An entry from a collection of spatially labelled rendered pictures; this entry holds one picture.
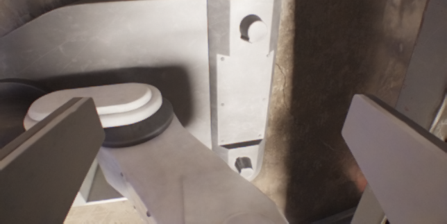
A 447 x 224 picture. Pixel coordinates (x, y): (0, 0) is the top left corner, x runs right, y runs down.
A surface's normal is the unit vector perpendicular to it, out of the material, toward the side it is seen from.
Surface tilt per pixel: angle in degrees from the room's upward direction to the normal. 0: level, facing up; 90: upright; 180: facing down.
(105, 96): 90
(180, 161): 90
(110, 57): 0
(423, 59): 90
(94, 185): 90
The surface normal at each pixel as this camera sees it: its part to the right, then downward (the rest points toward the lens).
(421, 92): -0.97, 0.22
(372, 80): 0.22, 0.50
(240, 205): -0.09, -0.99
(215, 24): -0.54, 0.43
